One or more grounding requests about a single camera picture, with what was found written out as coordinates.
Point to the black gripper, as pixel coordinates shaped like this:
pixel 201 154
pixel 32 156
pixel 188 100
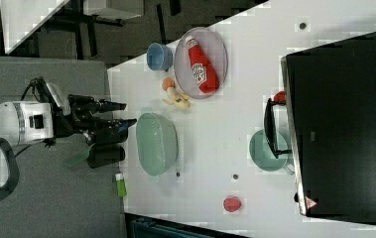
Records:
pixel 81 119

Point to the green plastic strainer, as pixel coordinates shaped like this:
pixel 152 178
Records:
pixel 157 143

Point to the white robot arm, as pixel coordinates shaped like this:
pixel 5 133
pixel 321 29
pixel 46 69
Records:
pixel 32 122

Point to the black cylinder holder lower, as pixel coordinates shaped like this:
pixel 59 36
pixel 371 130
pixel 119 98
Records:
pixel 103 155

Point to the green plastic spatula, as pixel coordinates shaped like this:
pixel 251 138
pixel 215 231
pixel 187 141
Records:
pixel 79 158

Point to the green white bottle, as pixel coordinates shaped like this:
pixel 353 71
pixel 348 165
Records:
pixel 120 184

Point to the orange toy fruit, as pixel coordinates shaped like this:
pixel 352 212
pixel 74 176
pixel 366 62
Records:
pixel 167 83

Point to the yellow peeled banana toy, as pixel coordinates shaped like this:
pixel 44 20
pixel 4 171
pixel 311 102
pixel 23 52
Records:
pixel 180 100

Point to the blue cup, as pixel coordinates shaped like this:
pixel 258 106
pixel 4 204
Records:
pixel 159 57

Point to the red ketchup bottle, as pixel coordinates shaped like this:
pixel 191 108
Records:
pixel 201 68

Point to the grey round plate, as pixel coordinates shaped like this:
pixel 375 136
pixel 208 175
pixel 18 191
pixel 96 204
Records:
pixel 215 50

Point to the red toy strawberry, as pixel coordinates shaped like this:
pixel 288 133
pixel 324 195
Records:
pixel 231 204

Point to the green mug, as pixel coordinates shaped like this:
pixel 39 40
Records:
pixel 263 157

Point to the red toy tomato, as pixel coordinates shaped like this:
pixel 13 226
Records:
pixel 280 97

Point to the black toaster oven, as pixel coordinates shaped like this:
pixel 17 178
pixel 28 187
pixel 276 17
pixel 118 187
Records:
pixel 330 97

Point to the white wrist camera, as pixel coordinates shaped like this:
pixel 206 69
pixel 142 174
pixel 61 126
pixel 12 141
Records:
pixel 59 98

